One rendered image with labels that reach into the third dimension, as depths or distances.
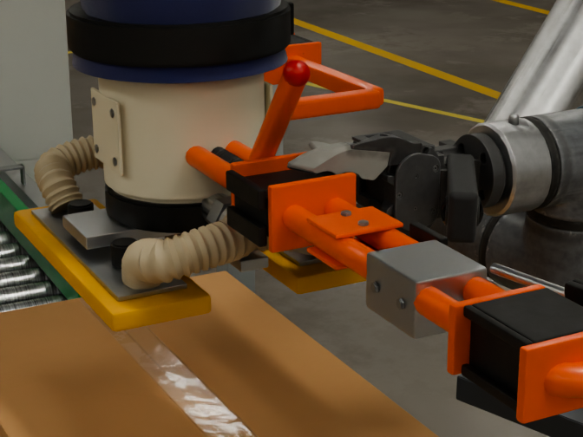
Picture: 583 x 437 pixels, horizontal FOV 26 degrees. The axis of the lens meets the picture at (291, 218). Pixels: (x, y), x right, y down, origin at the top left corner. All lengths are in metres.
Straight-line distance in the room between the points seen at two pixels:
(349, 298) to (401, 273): 3.21
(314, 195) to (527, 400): 0.35
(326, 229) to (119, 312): 0.26
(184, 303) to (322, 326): 2.72
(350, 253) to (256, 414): 0.44
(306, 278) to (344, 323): 2.69
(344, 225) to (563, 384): 0.28
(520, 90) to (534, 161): 0.22
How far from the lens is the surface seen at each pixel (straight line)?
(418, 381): 3.58
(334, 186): 1.08
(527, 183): 1.18
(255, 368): 1.48
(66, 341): 1.57
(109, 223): 1.31
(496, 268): 0.91
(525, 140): 1.19
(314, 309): 4.02
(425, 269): 0.91
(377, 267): 0.93
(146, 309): 1.18
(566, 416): 1.83
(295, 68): 1.06
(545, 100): 1.39
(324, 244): 1.00
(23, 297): 2.80
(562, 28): 1.41
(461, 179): 1.10
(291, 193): 1.06
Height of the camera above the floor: 1.59
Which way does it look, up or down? 19 degrees down
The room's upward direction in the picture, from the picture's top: straight up
